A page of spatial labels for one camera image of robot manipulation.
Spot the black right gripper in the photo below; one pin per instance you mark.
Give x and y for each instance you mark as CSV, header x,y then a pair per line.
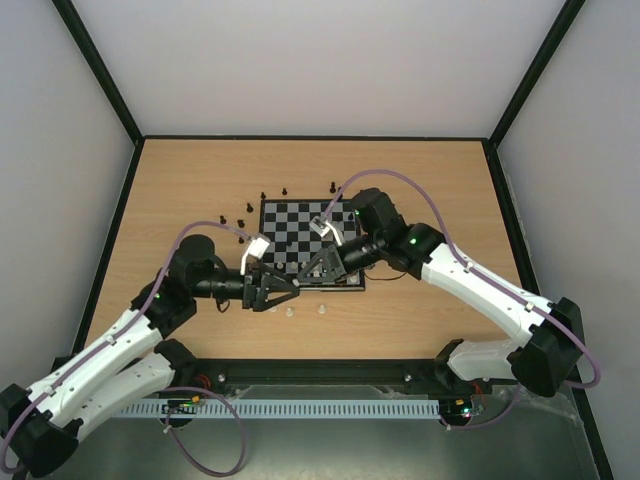
x,y
336,259

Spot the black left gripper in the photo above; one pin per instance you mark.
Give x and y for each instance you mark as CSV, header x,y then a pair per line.
x,y
255,299

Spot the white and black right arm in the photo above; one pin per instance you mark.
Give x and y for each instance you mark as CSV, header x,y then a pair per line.
x,y
544,338

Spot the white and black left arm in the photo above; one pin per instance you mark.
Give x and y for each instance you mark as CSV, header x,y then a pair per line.
x,y
137,356

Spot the black and silver chessboard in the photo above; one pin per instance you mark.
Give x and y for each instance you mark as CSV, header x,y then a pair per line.
x,y
283,220

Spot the light blue slotted cable duct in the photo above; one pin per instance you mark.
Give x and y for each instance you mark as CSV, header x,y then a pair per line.
x,y
286,409

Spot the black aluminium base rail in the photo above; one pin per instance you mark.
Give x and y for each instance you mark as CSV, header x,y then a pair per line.
x,y
413,377

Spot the black enclosure frame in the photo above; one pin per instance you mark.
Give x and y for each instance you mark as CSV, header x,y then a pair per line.
x,y
173,180

